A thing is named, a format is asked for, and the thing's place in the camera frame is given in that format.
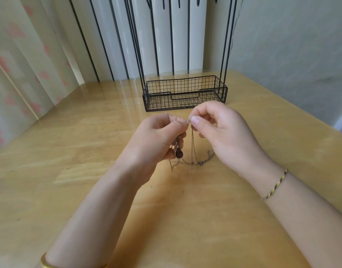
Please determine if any person's left hand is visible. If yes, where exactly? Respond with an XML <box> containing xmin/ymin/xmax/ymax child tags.
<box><xmin>111</xmin><ymin>113</ymin><xmax>190</xmax><ymax>189</ymax></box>

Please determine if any person's right hand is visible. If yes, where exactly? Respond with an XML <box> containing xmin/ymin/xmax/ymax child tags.
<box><xmin>187</xmin><ymin>100</ymin><xmax>287</xmax><ymax>197</ymax></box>

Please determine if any chain necklace with pendant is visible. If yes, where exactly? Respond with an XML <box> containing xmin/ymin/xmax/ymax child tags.
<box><xmin>168</xmin><ymin>116</ymin><xmax>216</xmax><ymax>170</ymax></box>

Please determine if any black wire jewelry rack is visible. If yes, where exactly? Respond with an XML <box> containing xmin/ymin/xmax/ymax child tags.
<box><xmin>124</xmin><ymin>0</ymin><xmax>246</xmax><ymax>113</ymax></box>

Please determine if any person's left forearm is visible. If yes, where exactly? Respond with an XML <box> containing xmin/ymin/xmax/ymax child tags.
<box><xmin>36</xmin><ymin>166</ymin><xmax>143</xmax><ymax>268</ymax></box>

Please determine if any white black-striped curtain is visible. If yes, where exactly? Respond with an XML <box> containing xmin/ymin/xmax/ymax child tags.
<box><xmin>51</xmin><ymin>0</ymin><xmax>209</xmax><ymax>83</ymax></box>

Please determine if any pink floral curtain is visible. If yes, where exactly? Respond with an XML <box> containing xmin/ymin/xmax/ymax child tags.
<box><xmin>0</xmin><ymin>0</ymin><xmax>85</xmax><ymax>153</ymax></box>

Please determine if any gold bangle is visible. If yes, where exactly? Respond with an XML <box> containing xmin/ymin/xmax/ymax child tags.
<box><xmin>39</xmin><ymin>252</ymin><xmax>107</xmax><ymax>268</ymax></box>

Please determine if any braided cord bracelet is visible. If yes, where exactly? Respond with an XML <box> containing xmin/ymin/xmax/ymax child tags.
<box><xmin>261</xmin><ymin>168</ymin><xmax>290</xmax><ymax>202</ymax></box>

